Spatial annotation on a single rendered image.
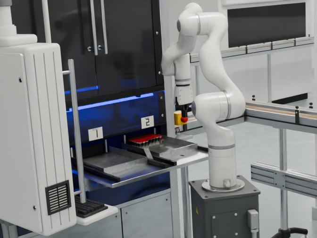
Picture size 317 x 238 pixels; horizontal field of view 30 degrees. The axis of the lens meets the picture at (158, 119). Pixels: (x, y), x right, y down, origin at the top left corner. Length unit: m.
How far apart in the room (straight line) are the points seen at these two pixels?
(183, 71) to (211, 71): 0.50
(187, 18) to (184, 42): 0.29
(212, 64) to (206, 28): 0.18
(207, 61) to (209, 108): 0.22
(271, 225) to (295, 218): 0.23
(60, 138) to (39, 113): 0.14
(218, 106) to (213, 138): 0.14
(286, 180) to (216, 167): 1.35
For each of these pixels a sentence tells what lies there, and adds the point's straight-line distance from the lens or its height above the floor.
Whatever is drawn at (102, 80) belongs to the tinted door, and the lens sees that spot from 3.09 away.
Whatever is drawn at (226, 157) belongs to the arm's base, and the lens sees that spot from 2.56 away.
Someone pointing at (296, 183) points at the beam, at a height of 0.49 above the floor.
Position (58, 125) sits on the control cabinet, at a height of 1.23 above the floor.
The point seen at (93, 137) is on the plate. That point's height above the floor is 1.01.
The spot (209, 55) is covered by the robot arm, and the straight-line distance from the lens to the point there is 2.59.
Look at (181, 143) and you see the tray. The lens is 3.28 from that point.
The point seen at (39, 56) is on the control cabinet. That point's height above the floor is 1.51.
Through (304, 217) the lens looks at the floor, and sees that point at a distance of 4.63.
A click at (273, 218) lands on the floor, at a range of 4.61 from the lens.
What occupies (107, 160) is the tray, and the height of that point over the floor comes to 0.88.
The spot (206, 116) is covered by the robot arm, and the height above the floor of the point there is 1.19.
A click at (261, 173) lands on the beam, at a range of 4.01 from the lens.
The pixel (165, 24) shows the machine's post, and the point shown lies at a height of 1.54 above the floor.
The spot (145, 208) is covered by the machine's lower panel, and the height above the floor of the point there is 0.53.
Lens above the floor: 1.72
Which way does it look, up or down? 12 degrees down
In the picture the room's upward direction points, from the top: 4 degrees counter-clockwise
